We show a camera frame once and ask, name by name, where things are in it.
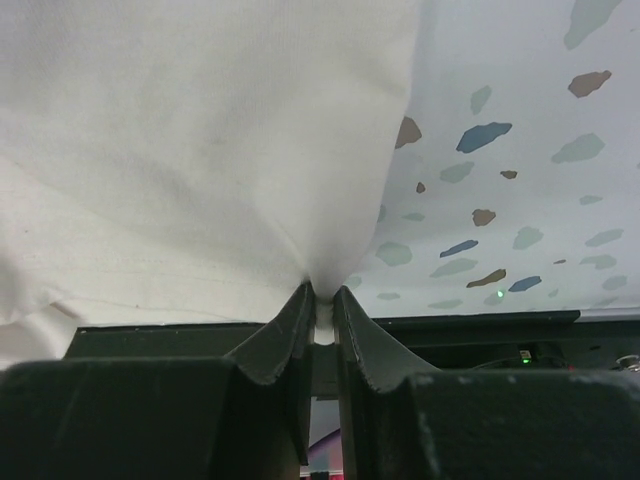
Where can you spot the white Coca-Cola t-shirt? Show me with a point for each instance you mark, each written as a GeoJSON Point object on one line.
{"type": "Point", "coordinates": [169, 162]}

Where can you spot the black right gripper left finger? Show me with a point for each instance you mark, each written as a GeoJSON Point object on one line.
{"type": "Point", "coordinates": [243, 415]}

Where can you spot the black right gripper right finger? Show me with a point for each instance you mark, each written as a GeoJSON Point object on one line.
{"type": "Point", "coordinates": [402, 418]}

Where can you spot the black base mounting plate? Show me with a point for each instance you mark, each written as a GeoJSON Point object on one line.
{"type": "Point", "coordinates": [589, 338]}

